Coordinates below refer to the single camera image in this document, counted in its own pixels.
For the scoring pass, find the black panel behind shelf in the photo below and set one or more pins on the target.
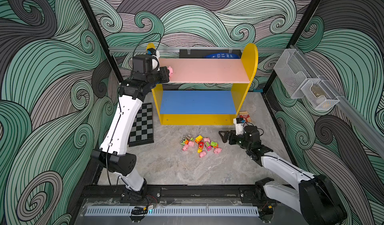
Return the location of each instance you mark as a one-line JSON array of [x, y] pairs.
[[201, 53]]

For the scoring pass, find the black white chessboard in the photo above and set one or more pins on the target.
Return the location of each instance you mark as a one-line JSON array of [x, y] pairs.
[[142, 132]]

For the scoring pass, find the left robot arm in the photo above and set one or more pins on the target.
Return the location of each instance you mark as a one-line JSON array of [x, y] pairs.
[[112, 154]]

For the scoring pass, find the yellow toy shelf unit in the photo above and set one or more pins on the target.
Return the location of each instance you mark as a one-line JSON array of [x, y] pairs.
[[206, 107]]

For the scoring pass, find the red yellow bulldozer toy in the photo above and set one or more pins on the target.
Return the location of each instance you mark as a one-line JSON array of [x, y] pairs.
[[200, 147]]

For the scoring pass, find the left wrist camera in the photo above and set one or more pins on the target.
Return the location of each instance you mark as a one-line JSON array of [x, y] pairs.
[[154, 58]]

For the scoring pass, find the green orange flatbed truck toy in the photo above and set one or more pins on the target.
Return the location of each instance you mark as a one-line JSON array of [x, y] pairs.
[[214, 144]]

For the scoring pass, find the white slotted cable duct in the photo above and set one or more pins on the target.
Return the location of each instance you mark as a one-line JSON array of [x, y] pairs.
[[187, 211]]

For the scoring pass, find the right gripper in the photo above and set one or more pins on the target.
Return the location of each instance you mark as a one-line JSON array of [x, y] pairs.
[[232, 137]]

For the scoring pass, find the yellow dump truck toy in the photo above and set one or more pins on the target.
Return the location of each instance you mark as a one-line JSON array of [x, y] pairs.
[[198, 139]]

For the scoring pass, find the magenta brown truck toy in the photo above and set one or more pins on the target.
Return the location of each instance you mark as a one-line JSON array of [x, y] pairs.
[[208, 146]]

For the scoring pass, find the small clear plastic bin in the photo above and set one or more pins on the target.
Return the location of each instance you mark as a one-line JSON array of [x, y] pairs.
[[319, 95]]

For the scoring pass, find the red patterned small box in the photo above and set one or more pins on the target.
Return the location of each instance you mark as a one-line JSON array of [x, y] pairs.
[[244, 115]]

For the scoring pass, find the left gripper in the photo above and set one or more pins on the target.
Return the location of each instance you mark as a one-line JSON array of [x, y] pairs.
[[163, 73]]

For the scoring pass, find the large clear plastic bin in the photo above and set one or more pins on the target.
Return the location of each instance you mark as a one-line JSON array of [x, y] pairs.
[[291, 69]]

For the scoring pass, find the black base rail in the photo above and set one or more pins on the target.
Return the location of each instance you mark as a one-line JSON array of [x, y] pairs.
[[164, 194]]

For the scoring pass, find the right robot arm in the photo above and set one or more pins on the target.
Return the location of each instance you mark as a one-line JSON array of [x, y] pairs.
[[313, 196]]

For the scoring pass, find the blue oval basket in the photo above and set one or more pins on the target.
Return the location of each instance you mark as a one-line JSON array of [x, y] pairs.
[[222, 55]]

